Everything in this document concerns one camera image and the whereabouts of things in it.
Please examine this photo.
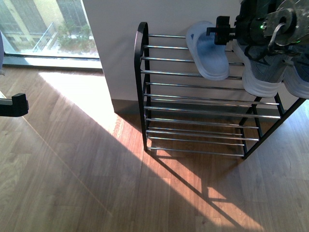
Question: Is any window with dark frame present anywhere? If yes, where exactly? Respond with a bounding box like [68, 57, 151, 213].
[0, 0, 102, 71]

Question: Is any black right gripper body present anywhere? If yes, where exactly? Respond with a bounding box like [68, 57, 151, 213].
[206, 16, 238, 45]

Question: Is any light blue slipper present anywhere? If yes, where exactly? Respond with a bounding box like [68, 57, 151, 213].
[186, 21, 229, 81]

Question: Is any grey sneaker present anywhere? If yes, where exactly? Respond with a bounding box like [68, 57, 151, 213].
[232, 40, 291, 98]
[283, 51, 309, 99]

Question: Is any black metal shoe rack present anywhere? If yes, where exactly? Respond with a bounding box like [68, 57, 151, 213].
[134, 22, 305, 159]

